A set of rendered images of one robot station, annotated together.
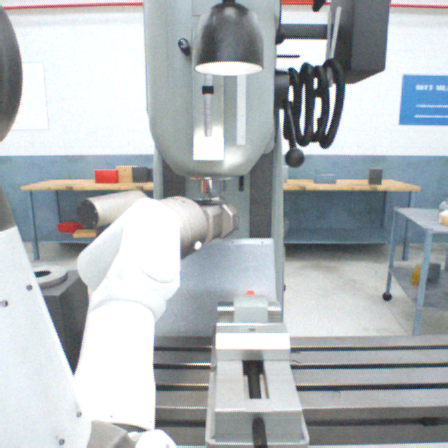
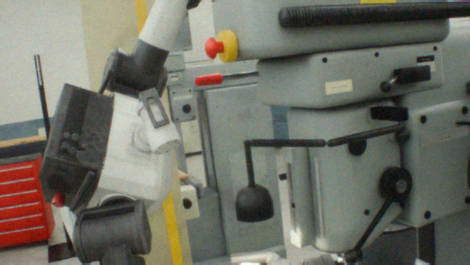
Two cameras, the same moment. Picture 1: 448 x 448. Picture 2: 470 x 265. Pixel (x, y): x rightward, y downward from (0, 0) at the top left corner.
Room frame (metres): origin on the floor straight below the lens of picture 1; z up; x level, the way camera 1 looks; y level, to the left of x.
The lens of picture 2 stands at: (0.06, -0.77, 1.72)
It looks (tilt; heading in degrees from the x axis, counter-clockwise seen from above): 8 degrees down; 68
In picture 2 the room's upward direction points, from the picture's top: 7 degrees counter-clockwise
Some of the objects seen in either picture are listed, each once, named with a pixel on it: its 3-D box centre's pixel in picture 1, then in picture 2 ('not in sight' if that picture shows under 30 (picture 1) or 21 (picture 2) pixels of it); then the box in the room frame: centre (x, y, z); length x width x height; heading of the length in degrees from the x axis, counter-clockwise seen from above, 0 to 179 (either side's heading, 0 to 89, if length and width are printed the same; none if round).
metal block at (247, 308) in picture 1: (250, 315); not in sight; (0.62, -0.05, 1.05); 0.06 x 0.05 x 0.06; 90
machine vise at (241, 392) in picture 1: (250, 350); not in sight; (0.59, -0.05, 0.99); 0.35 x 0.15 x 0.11; 0
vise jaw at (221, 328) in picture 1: (252, 340); not in sight; (0.56, -0.05, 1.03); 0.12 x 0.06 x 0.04; 90
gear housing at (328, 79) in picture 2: not in sight; (349, 73); (0.66, 0.02, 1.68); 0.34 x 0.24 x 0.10; 0
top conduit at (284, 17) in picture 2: not in sight; (387, 12); (0.65, -0.13, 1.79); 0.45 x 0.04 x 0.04; 0
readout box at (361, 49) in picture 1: (357, 32); not in sight; (0.92, -0.32, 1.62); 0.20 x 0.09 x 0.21; 0
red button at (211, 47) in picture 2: not in sight; (215, 47); (0.37, 0.02, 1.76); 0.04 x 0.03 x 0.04; 90
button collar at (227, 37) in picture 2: not in sight; (227, 46); (0.39, 0.02, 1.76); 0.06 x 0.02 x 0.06; 90
